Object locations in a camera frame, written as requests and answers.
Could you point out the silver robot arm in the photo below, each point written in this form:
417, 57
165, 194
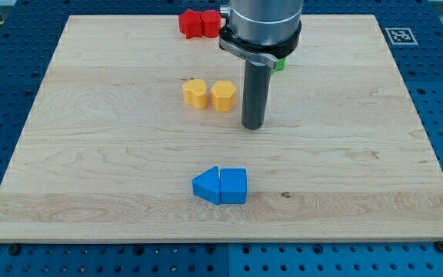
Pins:
261, 31

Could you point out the green star block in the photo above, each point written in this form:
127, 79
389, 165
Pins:
280, 66

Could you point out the light wooden board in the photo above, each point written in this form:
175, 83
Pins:
109, 149

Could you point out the red star block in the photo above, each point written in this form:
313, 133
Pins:
190, 23

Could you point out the blue cube block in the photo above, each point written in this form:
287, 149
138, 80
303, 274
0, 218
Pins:
233, 186

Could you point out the yellow hexagon block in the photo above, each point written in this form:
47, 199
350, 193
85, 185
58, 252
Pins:
223, 96

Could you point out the blue triangle block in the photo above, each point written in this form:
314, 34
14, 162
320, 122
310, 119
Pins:
207, 186

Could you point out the yellow heart block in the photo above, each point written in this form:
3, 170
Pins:
195, 93

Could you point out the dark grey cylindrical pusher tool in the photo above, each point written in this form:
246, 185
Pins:
255, 94

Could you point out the red cylinder block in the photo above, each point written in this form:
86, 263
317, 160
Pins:
211, 23

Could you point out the white fiducial marker tag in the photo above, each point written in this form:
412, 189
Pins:
401, 36

